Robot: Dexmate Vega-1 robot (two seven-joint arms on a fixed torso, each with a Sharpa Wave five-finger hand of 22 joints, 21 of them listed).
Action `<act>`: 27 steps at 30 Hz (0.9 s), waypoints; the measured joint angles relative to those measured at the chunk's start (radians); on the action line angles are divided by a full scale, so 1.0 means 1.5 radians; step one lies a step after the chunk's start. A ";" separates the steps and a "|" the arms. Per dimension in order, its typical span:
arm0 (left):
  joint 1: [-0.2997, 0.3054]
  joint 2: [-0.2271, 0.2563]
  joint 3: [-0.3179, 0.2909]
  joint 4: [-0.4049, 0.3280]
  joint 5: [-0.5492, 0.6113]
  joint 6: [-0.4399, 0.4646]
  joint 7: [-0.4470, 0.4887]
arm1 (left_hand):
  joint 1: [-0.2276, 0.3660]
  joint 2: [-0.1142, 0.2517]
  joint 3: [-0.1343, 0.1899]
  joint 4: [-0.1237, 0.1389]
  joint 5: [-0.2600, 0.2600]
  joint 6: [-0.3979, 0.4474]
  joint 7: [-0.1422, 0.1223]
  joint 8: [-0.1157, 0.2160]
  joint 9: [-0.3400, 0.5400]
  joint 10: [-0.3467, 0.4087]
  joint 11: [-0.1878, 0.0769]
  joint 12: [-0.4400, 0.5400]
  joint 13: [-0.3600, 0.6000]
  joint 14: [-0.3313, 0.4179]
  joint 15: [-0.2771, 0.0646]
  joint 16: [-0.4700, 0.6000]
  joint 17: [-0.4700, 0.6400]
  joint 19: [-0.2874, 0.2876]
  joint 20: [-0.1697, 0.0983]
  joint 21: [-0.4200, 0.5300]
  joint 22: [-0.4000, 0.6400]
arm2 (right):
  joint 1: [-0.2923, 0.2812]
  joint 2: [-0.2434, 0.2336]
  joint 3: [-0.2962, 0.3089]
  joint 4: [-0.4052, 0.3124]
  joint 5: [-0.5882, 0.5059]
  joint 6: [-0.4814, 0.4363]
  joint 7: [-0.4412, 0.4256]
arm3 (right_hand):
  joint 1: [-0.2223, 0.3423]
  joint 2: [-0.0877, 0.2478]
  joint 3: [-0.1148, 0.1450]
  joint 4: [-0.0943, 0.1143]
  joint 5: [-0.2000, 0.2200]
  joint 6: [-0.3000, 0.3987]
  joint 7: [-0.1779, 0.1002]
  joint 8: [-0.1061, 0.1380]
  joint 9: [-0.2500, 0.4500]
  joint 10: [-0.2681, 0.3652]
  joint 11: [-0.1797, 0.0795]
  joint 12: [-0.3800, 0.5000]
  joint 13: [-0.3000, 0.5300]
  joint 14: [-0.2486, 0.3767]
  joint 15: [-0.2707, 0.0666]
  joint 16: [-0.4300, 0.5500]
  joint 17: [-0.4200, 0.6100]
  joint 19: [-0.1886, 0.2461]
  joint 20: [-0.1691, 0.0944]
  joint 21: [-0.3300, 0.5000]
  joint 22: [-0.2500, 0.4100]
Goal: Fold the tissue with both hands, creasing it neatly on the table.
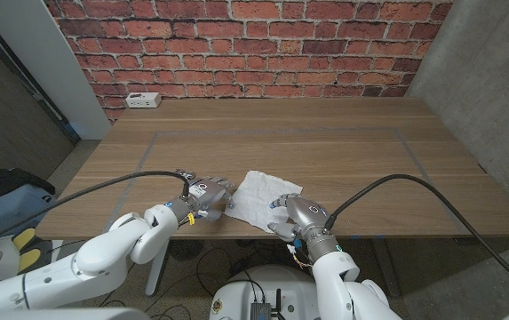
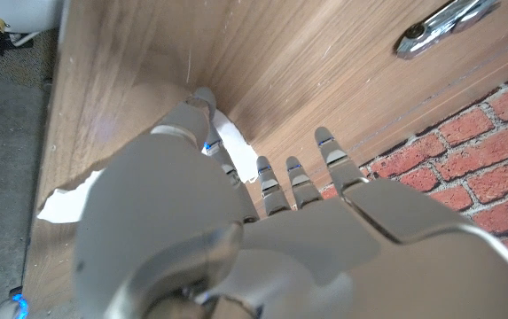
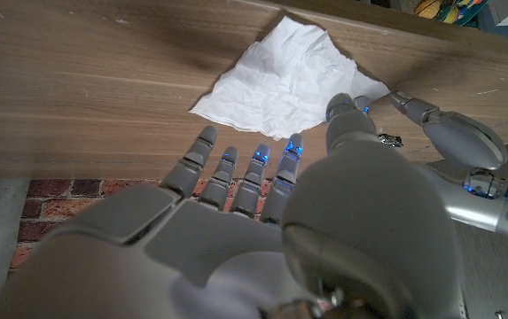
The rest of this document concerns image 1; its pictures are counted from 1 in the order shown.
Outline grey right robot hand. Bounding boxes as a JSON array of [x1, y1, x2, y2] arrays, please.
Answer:
[[266, 192, 339, 263]]

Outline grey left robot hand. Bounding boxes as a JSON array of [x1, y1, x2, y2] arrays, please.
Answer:
[[171, 176, 236, 223]]

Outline white tissue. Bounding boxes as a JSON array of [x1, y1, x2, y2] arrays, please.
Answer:
[[224, 169, 304, 235]]

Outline black round fan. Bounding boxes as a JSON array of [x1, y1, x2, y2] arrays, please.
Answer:
[[174, 239, 204, 262]]

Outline white robot torso base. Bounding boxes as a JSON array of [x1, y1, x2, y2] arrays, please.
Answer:
[[209, 265, 322, 320]]

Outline dark table leg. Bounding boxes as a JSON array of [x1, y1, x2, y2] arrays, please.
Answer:
[[371, 238, 402, 298]]

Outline white table leg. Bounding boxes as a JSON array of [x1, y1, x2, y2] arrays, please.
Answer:
[[145, 252, 169, 297]]

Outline small grey electronics box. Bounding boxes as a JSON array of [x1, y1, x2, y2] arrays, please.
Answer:
[[250, 301, 273, 320]]

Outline white power strip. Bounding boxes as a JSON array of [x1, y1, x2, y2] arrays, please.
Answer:
[[124, 92, 163, 109]]

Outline red brick printed backdrop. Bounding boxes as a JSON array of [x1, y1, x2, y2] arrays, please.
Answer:
[[44, 0, 455, 124]]

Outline yellow and black object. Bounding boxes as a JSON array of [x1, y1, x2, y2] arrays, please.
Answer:
[[12, 227, 53, 273]]

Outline black bag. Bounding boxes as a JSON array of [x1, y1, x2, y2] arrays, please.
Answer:
[[0, 167, 56, 210]]

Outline right wrist connector wires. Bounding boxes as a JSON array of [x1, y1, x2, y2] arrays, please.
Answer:
[[286, 239, 314, 270]]

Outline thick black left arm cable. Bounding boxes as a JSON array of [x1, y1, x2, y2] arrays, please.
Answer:
[[0, 170, 192, 251]]

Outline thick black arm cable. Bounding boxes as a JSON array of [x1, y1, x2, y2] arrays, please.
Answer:
[[322, 172, 509, 299], [0, 170, 192, 251]]

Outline black floor cable loop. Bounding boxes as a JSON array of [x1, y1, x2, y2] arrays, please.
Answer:
[[195, 246, 237, 298]]

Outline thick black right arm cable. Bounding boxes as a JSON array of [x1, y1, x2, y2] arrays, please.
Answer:
[[322, 172, 509, 299]]

